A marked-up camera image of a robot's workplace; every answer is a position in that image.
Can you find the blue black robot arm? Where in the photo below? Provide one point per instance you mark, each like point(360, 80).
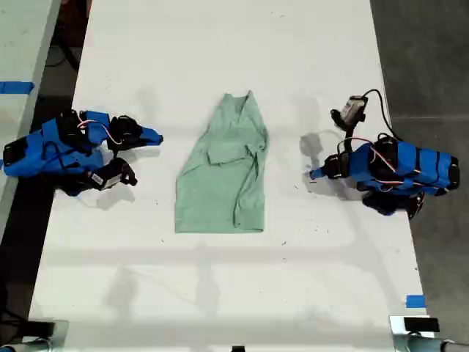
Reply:
point(410, 165)
point(36, 154)

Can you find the black camera stalk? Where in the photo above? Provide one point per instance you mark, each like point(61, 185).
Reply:
point(350, 132)

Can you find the tiny black clip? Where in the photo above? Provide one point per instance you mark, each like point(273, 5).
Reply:
point(238, 348)

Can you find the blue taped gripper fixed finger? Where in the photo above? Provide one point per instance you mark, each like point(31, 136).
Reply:
point(150, 133)

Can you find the small black box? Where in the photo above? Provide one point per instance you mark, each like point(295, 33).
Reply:
point(421, 325)
point(41, 328)

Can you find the white side table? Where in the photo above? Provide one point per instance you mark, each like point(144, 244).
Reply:
point(18, 40)

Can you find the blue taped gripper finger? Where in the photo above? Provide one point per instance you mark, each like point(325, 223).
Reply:
point(318, 173)

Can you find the long blue tape strip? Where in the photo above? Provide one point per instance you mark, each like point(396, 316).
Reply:
point(16, 87)

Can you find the pale green T-shirt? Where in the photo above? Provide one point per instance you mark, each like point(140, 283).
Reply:
point(223, 172)

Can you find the black camera box with label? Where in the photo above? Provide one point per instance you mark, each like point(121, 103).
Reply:
point(351, 108)
point(111, 176)

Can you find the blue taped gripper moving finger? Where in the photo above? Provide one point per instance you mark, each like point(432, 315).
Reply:
point(146, 141)

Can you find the short blue tape piece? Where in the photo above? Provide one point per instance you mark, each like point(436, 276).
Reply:
point(416, 301)

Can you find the metal table clamp bracket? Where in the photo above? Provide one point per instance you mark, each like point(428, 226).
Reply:
point(60, 339)
point(397, 337)

